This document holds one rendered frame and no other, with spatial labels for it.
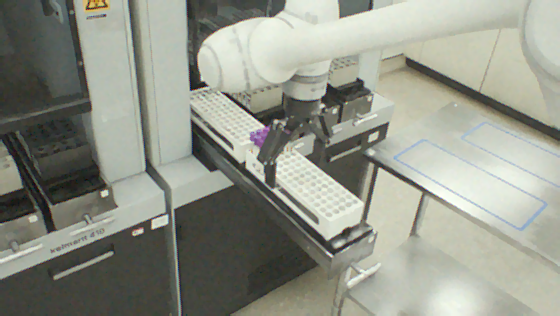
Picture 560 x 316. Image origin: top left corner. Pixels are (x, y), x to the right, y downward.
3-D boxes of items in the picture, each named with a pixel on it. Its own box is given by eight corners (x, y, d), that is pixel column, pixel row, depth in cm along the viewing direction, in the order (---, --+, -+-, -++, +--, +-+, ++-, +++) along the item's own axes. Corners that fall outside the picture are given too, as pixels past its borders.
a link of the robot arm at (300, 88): (338, 70, 97) (334, 97, 101) (308, 53, 103) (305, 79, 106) (303, 81, 92) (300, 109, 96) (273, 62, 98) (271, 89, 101)
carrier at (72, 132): (80, 146, 121) (76, 125, 117) (83, 150, 119) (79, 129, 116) (29, 162, 114) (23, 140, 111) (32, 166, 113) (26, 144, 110)
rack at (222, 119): (180, 113, 140) (179, 93, 137) (211, 104, 145) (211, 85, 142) (240, 167, 122) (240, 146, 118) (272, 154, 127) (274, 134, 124)
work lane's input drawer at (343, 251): (170, 130, 145) (168, 102, 140) (211, 117, 153) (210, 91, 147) (341, 295, 101) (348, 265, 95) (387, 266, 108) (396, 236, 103)
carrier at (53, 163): (90, 160, 117) (86, 139, 113) (94, 165, 115) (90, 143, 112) (38, 177, 110) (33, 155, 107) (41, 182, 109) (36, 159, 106)
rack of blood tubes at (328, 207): (244, 171, 121) (245, 149, 117) (277, 158, 126) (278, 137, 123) (326, 244, 103) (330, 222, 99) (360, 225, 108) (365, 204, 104)
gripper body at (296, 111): (298, 105, 96) (294, 145, 102) (330, 95, 101) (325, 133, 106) (275, 89, 101) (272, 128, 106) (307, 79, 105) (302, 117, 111)
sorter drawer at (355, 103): (221, 45, 197) (221, 23, 192) (250, 39, 204) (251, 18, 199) (350, 130, 152) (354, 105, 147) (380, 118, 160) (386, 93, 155)
